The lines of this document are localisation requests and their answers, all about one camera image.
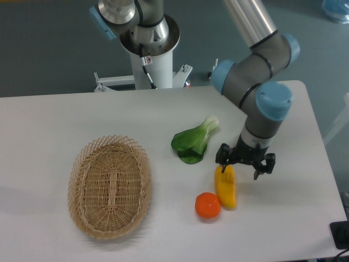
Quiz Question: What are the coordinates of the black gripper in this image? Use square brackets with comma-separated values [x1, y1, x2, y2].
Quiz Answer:
[215, 135, 275, 180]

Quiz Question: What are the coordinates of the yellow mango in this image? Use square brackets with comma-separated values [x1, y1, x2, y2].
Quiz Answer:
[214, 165, 237, 210]

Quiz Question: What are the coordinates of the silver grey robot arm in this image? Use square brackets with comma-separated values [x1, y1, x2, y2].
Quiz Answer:
[89, 1, 300, 178]

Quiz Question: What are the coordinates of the green bok choy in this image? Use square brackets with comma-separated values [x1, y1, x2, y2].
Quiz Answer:
[171, 115, 219, 164]

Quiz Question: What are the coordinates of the orange tangerine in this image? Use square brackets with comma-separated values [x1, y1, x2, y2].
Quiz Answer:
[195, 192, 221, 219]

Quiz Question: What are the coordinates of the black device at table edge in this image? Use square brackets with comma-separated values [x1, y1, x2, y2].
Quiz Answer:
[329, 221, 348, 249]

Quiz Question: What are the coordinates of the woven wicker basket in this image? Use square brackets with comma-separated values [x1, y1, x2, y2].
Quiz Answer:
[68, 135, 152, 240]

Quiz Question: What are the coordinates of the blue plastic bag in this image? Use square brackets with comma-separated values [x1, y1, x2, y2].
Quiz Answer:
[322, 0, 348, 24]

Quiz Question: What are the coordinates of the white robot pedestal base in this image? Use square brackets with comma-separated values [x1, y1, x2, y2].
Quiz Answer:
[94, 15, 193, 92]

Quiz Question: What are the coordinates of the black cable on pedestal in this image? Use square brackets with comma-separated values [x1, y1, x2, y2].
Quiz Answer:
[138, 43, 158, 90]

